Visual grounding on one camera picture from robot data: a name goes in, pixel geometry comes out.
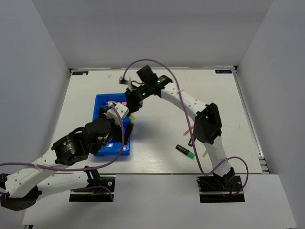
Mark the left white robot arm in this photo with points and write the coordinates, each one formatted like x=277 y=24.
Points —
x=50 y=173

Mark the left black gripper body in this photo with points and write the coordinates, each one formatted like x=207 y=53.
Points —
x=116 y=134

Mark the table corner label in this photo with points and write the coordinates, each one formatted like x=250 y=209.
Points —
x=223 y=71
x=80 y=73

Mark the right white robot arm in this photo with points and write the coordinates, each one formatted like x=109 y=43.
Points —
x=206 y=117

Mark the green cap black highlighter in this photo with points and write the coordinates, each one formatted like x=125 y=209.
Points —
x=185 y=151

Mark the pink cap crayon tube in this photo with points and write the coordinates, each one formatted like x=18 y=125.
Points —
x=110 y=103

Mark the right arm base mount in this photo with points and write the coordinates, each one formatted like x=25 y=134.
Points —
x=211 y=192

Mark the yellow cap black highlighter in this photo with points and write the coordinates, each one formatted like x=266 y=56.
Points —
x=133 y=117

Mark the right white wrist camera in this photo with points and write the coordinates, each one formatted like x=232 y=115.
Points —
x=125 y=81

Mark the right table corner label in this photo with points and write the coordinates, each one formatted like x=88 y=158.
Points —
x=223 y=71

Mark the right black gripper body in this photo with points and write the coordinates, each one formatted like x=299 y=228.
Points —
x=137 y=96

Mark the blue compartment tray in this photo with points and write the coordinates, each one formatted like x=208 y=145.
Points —
x=113 y=148

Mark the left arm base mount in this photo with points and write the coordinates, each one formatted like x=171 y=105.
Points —
x=103 y=191

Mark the left table corner label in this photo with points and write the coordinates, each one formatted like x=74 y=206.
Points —
x=80 y=73

